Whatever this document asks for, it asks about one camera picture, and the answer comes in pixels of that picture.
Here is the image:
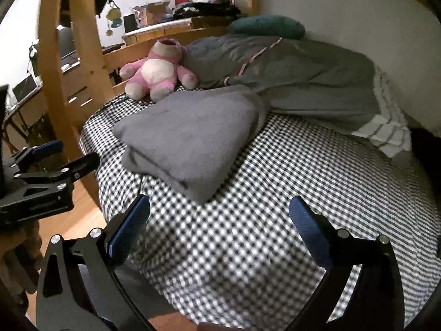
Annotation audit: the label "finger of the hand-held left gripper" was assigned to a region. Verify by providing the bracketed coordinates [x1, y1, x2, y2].
[0, 152, 101, 220]
[3, 140, 65, 177]

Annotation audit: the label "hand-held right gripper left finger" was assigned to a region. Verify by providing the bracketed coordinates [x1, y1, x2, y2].
[35, 194, 153, 331]

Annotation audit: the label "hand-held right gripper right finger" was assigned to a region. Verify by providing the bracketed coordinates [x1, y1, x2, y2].
[288, 195, 406, 331]

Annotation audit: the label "grey waffle-weave towel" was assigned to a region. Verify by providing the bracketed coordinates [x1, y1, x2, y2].
[112, 84, 270, 205]

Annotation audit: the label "pile of dark clothes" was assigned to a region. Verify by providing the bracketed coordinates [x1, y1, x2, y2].
[171, 1, 248, 20]

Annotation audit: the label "person's left hand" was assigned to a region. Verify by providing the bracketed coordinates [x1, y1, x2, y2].
[0, 220, 39, 304]

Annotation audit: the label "wooden chair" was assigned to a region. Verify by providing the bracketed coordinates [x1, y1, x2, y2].
[2, 108, 54, 154]

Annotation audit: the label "black white checked bed sheet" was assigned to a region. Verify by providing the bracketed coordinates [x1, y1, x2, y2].
[79, 86, 441, 329]

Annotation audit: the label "laptop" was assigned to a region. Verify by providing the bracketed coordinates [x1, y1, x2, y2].
[12, 74, 39, 103]

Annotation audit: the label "computer monitor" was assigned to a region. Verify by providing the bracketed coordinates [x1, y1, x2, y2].
[56, 25, 79, 62]

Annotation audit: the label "pink plush bear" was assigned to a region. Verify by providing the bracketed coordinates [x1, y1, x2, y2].
[119, 38, 199, 103]

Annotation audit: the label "white striped towel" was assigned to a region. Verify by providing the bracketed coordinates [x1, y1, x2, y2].
[351, 65, 413, 158]

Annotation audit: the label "black cloth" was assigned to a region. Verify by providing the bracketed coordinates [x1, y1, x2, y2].
[409, 127, 433, 168]

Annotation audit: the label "hanging plush toys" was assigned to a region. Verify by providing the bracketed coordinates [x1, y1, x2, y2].
[105, 1, 124, 37]

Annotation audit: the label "black cylinder speaker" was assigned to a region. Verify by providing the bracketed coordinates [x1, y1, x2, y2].
[123, 13, 137, 34]

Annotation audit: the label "grey duvet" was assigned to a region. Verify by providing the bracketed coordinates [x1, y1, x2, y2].
[182, 35, 380, 132]

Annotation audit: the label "cardboard box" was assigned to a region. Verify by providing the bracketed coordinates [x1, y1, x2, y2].
[130, 0, 172, 26]

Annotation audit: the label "teal pillow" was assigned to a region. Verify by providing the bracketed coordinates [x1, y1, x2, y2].
[227, 14, 307, 41]

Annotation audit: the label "wooden bunk bed frame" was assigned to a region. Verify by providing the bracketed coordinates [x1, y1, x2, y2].
[35, 0, 263, 212]

